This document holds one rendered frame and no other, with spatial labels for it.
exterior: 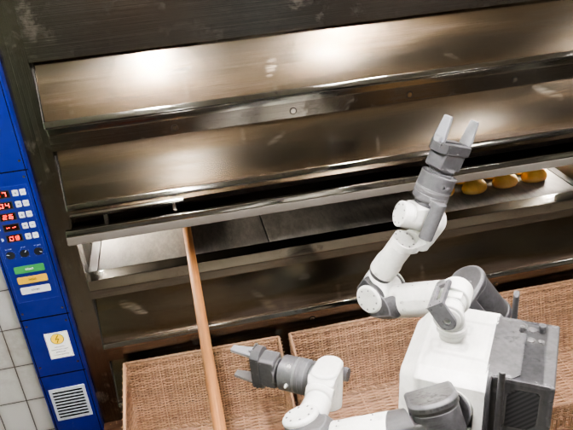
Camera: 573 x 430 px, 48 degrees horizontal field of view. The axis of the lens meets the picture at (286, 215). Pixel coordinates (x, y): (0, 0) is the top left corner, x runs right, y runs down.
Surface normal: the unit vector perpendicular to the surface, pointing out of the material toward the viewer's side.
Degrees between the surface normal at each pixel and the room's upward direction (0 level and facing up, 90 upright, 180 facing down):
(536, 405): 90
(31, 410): 90
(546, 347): 3
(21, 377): 90
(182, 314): 70
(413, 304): 83
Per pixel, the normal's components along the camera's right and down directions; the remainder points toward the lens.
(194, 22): 0.19, 0.44
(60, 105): 0.15, 0.11
